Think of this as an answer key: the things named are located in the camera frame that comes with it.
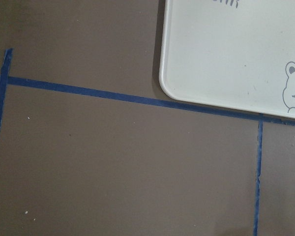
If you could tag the white bear tray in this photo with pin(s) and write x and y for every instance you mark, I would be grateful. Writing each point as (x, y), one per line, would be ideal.
(237, 54)

